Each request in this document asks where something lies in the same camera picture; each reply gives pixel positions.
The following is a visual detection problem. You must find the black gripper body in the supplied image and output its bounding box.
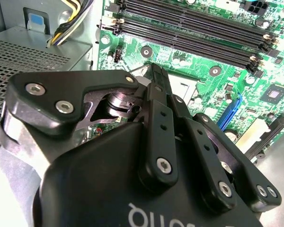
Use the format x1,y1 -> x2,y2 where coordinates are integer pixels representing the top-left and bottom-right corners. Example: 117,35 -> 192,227
0,101 -> 263,227

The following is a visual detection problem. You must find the metal socket cover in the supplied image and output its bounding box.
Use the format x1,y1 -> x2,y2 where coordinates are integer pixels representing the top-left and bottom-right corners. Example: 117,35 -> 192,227
129,63 -> 201,102

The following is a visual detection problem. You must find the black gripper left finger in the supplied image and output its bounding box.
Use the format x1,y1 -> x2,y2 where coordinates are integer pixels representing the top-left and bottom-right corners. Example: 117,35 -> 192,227
6,63 -> 180,189

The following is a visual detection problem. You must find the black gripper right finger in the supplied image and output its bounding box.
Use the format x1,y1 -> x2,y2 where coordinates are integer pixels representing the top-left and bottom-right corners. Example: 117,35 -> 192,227
160,68 -> 283,212

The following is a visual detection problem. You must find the silver CPU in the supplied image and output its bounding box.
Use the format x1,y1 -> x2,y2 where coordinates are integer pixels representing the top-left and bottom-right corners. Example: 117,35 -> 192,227
168,77 -> 196,102

